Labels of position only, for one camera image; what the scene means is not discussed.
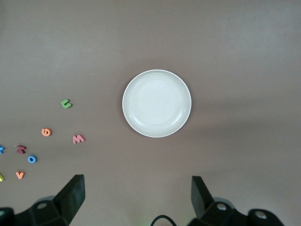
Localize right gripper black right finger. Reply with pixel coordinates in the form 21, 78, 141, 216
188, 176, 284, 226

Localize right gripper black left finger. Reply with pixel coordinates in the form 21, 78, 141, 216
0, 174, 86, 226

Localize pink letter w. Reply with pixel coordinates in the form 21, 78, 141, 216
72, 134, 86, 145

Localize green letter u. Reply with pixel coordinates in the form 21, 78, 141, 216
60, 98, 73, 109

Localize beige brown round plate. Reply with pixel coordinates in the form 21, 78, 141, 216
122, 69, 192, 138

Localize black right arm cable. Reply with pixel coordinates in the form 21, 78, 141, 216
150, 214, 177, 226

